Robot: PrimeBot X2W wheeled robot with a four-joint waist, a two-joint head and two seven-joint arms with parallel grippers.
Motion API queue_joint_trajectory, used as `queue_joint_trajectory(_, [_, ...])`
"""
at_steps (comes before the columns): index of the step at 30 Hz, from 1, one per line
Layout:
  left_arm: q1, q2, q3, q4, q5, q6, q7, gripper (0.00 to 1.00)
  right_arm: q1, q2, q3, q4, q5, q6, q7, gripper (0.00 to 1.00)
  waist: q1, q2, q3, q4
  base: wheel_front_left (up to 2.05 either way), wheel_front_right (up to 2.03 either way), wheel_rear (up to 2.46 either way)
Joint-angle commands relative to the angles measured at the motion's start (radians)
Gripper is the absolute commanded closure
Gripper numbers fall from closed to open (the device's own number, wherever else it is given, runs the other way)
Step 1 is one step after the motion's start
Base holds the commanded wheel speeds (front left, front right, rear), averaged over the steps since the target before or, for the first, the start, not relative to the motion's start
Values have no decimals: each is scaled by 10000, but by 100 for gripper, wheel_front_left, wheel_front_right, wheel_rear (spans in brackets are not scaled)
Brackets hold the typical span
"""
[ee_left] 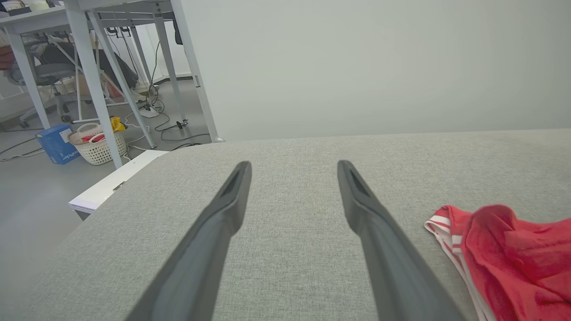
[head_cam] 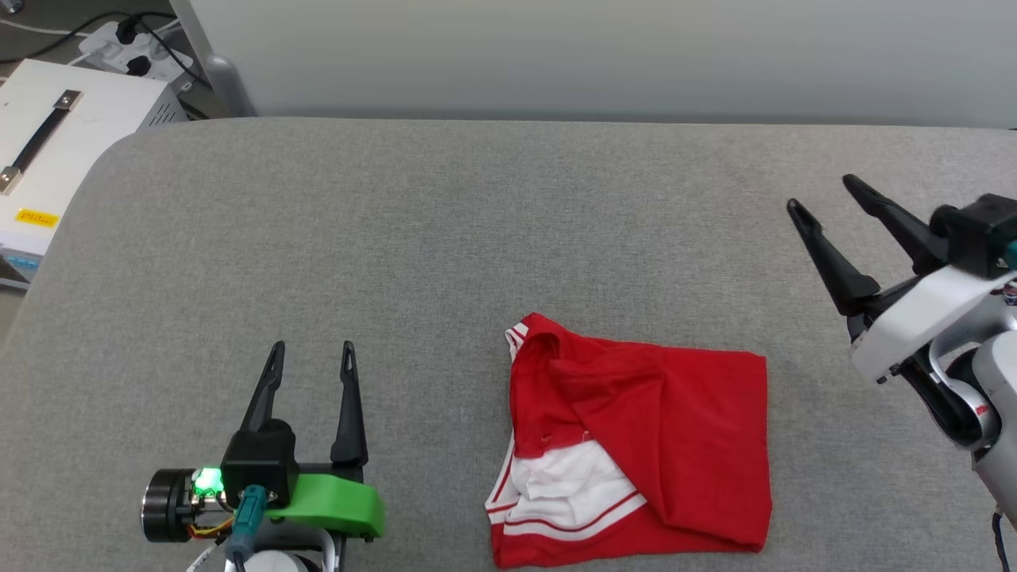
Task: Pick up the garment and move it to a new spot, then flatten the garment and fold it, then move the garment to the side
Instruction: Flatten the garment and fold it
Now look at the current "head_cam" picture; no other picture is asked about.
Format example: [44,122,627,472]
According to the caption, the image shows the red and white jersey shirt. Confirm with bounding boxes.
[485,312,773,570]

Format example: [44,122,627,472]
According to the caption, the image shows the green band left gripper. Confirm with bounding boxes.
[141,340,388,572]

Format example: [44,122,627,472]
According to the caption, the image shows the device with blue panel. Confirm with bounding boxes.
[0,242,44,287]

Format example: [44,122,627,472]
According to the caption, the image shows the long black floor cable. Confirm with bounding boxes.
[0,10,174,71]

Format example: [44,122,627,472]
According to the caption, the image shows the white power strip with plugs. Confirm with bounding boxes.
[78,20,195,80]

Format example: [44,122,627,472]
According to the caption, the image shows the black power cable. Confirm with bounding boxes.
[131,14,214,90]

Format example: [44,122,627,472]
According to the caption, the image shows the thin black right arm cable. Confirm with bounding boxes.
[992,508,1015,572]

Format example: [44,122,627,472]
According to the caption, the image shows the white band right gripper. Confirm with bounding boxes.
[786,173,1017,450]

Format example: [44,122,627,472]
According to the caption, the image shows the teal left camera cable connector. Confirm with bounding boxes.
[225,486,268,557]

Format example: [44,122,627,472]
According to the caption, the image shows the black strap handle metal ends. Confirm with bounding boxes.
[0,90,83,195]

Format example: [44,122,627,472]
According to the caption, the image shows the white metal equipment box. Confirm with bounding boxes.
[0,60,190,257]

